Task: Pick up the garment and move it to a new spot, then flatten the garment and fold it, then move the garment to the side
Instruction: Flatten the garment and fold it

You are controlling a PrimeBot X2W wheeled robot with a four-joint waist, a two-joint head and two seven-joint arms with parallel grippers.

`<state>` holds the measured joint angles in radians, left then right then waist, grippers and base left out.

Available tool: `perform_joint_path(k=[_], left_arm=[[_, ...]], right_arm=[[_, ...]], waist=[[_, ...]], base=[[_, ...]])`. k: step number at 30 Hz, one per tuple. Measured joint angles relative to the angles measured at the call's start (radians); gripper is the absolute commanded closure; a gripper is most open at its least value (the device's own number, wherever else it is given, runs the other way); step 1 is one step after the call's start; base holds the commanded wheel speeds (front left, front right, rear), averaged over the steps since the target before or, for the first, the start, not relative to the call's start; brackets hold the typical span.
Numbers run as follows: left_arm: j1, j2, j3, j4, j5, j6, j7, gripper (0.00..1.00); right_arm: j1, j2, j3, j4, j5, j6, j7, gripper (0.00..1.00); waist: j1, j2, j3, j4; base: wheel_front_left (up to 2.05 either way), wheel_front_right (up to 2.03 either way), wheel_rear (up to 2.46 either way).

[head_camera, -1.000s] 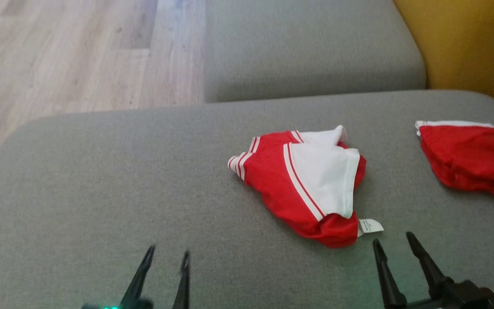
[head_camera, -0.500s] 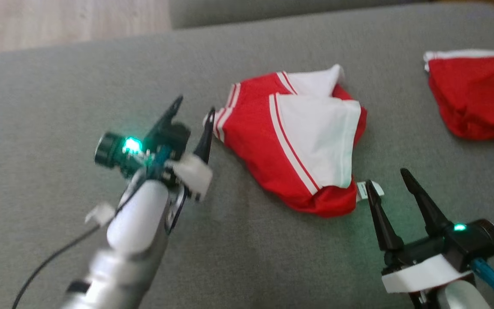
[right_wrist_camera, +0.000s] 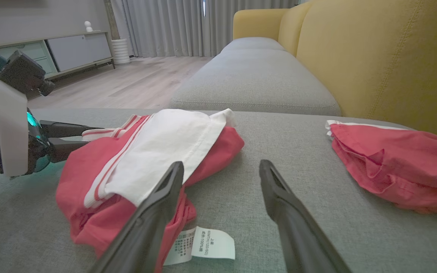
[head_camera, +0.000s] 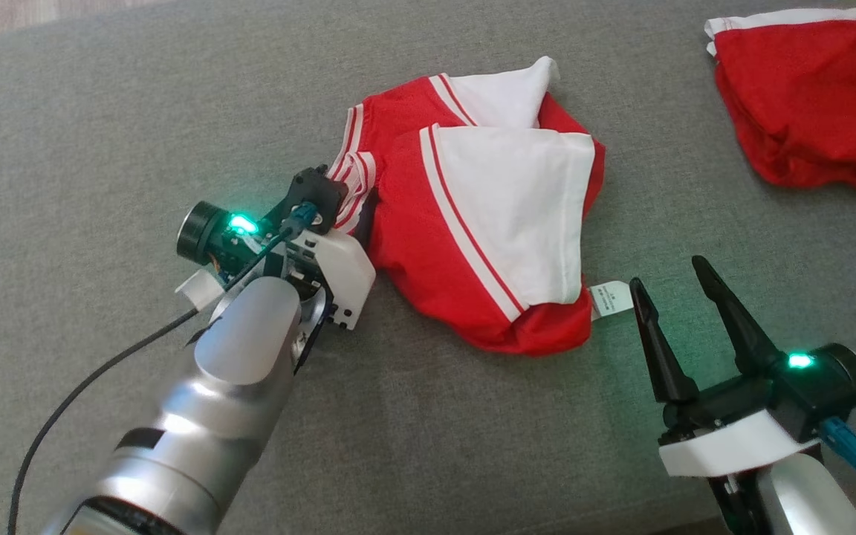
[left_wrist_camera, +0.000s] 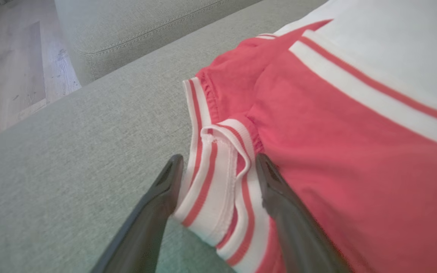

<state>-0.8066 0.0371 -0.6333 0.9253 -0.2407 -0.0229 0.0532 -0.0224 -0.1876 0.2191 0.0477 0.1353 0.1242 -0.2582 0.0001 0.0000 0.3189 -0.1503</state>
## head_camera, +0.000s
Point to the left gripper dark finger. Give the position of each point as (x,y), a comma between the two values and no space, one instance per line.
(318,189)

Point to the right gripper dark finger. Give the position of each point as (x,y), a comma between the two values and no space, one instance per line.
(669,379)
(751,342)

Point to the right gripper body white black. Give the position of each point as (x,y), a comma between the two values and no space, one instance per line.
(733,446)

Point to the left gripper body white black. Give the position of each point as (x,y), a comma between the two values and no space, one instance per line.
(339,271)

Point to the red white jersey garment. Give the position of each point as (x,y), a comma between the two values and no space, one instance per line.
(428,238)

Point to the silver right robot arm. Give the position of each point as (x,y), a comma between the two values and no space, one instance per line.
(799,498)

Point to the folded red garment white hem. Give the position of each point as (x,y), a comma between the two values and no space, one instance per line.
(807,96)

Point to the grey sofa seat cushion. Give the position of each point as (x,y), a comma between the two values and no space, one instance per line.
(101,148)

